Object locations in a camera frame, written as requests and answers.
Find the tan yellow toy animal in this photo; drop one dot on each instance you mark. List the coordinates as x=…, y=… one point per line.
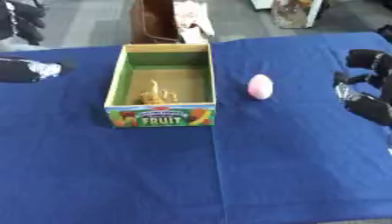
x=153, y=97

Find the pink toy egg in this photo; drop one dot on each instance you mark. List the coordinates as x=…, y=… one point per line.
x=260, y=87

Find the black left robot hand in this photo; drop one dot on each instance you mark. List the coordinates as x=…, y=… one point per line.
x=20, y=71

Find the white crumpled bag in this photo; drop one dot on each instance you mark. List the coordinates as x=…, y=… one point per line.
x=194, y=17

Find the tan cardboard box green inside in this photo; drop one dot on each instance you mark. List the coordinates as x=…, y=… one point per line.
x=161, y=116

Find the brown wooden furniture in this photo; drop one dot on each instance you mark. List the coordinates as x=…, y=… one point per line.
x=153, y=20

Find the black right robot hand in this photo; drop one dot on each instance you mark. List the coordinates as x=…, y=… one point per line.
x=370, y=106

